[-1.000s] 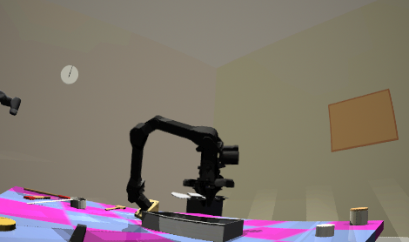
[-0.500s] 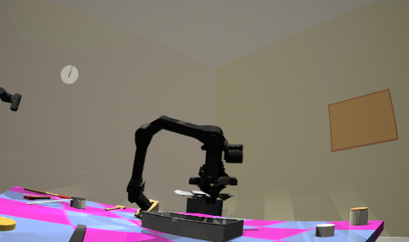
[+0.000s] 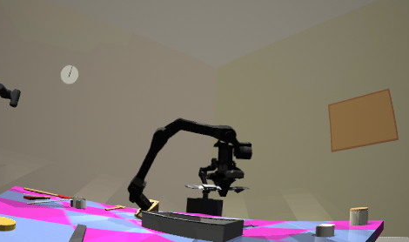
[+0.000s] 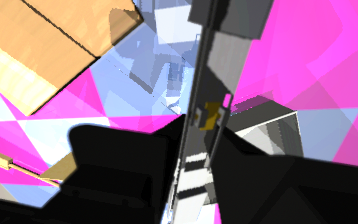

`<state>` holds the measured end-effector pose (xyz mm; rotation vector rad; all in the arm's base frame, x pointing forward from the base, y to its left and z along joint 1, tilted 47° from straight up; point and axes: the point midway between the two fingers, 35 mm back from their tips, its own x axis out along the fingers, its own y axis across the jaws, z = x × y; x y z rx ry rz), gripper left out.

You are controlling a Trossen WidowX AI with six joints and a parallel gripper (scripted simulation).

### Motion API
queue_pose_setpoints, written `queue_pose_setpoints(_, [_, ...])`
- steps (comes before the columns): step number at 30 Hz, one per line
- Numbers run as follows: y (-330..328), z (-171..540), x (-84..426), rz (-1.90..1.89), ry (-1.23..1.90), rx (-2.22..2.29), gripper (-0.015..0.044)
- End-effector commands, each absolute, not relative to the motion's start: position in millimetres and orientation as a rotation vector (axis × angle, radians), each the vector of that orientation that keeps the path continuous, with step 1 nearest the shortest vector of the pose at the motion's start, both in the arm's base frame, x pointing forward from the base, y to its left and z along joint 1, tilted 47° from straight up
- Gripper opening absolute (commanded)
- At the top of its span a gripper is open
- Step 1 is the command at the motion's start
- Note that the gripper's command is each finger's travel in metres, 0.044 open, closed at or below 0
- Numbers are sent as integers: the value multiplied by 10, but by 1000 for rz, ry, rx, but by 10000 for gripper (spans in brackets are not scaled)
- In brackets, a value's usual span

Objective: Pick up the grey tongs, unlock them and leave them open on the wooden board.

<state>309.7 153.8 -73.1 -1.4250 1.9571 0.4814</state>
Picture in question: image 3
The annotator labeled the yellow flat disc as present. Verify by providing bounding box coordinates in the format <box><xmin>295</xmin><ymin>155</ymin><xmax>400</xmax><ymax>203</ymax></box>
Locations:
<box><xmin>0</xmin><ymin>217</ymin><xmax>16</xmax><ymax>232</ymax></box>

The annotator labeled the short white cylinder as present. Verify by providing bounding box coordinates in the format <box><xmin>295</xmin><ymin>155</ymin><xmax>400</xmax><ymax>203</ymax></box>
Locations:
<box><xmin>315</xmin><ymin>224</ymin><xmax>335</xmax><ymax>238</ymax></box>

